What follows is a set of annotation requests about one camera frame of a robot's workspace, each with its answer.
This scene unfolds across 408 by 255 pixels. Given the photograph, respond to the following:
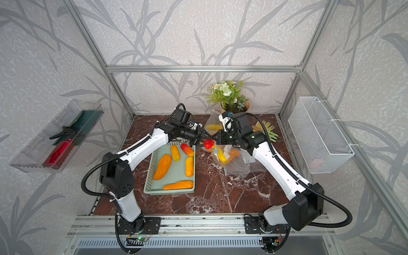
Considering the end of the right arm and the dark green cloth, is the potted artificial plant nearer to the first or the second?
the end of the right arm

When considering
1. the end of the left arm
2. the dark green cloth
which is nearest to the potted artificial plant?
the end of the left arm

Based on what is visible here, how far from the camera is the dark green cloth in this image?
2.11ft

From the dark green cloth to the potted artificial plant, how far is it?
61 cm

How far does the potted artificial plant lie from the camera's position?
3.07ft
